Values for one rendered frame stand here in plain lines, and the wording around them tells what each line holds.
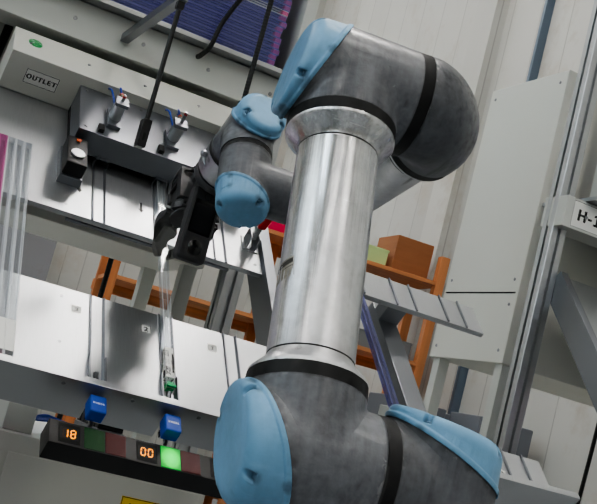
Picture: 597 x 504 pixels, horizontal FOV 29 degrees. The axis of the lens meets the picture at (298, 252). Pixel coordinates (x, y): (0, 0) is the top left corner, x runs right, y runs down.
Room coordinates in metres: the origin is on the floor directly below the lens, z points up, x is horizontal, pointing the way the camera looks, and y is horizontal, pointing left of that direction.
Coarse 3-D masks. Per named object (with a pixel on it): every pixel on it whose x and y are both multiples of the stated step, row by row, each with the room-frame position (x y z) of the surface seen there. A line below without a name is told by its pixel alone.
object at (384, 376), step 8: (368, 312) 1.87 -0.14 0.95; (368, 320) 1.85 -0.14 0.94; (368, 328) 1.84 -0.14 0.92; (368, 336) 1.83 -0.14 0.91; (376, 336) 1.83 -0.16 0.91; (376, 344) 1.81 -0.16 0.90; (376, 352) 1.80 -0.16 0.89; (376, 360) 1.79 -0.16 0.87; (384, 360) 1.79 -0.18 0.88; (376, 368) 1.79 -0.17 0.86; (384, 368) 1.78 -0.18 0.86; (384, 376) 1.76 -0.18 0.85; (384, 384) 1.75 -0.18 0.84; (392, 384) 1.76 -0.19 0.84; (384, 392) 1.75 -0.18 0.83; (392, 392) 1.74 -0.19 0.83; (392, 400) 1.73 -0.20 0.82
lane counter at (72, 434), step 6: (60, 426) 1.52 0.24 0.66; (66, 426) 1.53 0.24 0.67; (72, 426) 1.53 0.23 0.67; (60, 432) 1.52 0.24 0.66; (66, 432) 1.52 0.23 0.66; (72, 432) 1.53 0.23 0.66; (78, 432) 1.53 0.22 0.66; (60, 438) 1.51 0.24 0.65; (66, 438) 1.52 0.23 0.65; (72, 438) 1.52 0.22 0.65; (78, 438) 1.53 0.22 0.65; (78, 444) 1.52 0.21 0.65
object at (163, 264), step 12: (156, 180) 1.96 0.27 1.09; (156, 192) 1.94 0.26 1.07; (156, 204) 1.93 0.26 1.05; (156, 216) 1.91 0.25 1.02; (168, 264) 1.82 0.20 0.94; (168, 276) 1.80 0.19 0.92; (168, 288) 1.78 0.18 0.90; (168, 300) 1.76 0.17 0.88; (168, 312) 1.74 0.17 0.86; (168, 324) 1.72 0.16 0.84; (168, 336) 1.71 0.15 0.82
